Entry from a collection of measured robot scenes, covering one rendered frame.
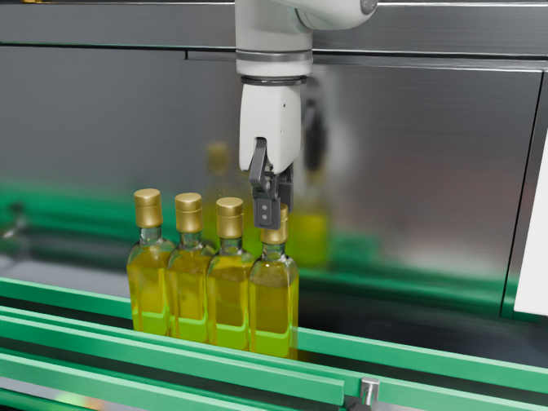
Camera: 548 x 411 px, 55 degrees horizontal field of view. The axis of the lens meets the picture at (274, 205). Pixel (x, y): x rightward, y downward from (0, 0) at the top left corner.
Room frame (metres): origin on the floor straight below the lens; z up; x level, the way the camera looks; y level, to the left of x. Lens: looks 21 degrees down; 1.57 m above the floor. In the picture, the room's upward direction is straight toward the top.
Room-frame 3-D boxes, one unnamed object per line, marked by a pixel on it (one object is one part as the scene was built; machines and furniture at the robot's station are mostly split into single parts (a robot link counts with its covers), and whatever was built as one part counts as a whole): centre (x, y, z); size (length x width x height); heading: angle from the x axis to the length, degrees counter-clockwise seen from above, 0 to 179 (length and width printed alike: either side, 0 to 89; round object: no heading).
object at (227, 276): (0.62, 0.06, 1.16); 0.06 x 0.06 x 0.21; 73
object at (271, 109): (0.61, 0.00, 1.44); 0.10 x 0.07 x 0.11; 163
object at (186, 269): (0.64, 0.11, 1.16); 0.06 x 0.06 x 0.21; 74
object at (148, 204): (0.66, 0.17, 1.31); 0.04 x 0.04 x 0.04
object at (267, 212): (0.57, 0.01, 1.35); 0.03 x 0.03 x 0.07; 73
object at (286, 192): (0.64, -0.01, 1.35); 0.03 x 0.03 x 0.07; 73
